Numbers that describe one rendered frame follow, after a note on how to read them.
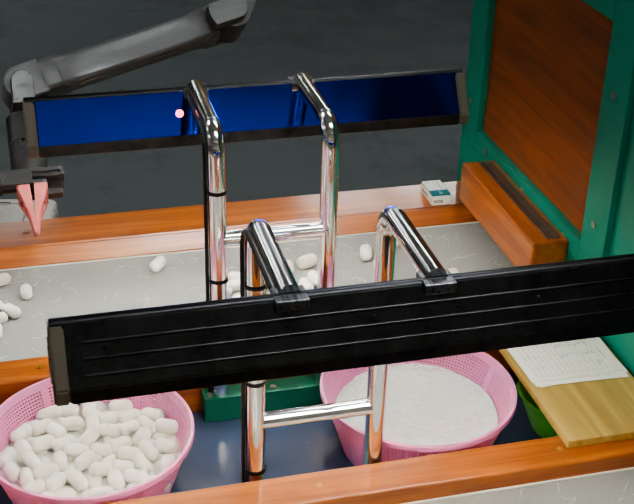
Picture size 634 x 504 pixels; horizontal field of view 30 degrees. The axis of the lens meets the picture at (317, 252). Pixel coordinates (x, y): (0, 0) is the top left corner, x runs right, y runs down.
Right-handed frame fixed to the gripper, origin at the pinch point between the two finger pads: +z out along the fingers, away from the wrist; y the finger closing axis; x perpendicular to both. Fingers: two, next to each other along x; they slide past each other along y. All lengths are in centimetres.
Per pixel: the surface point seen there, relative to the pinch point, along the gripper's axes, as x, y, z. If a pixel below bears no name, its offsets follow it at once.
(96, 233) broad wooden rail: 10.2, 9.7, -2.5
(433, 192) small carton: 8, 69, -3
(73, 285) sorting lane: 4.4, 4.6, 8.2
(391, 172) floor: 176, 121, -81
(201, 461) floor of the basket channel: -15.9, 17.6, 42.8
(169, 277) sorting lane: 3.9, 19.7, 9.0
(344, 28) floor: 273, 149, -197
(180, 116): -32.4, 20.1, -0.8
